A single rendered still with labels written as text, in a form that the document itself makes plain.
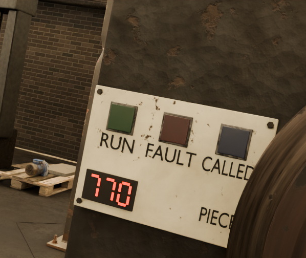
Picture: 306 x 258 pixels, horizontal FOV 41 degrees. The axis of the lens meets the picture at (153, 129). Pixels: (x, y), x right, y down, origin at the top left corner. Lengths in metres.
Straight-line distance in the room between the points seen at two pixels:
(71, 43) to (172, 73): 6.94
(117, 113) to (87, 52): 6.76
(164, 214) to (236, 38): 0.26
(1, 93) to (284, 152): 5.31
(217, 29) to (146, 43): 0.10
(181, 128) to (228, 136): 0.06
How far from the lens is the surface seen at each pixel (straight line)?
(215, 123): 0.55
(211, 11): 0.60
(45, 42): 7.77
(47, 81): 7.63
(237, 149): 0.54
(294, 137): 0.41
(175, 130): 0.56
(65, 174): 5.28
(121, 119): 0.58
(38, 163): 5.02
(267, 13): 0.59
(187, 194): 0.56
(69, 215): 3.41
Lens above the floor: 1.22
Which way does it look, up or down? 3 degrees down
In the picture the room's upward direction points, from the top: 11 degrees clockwise
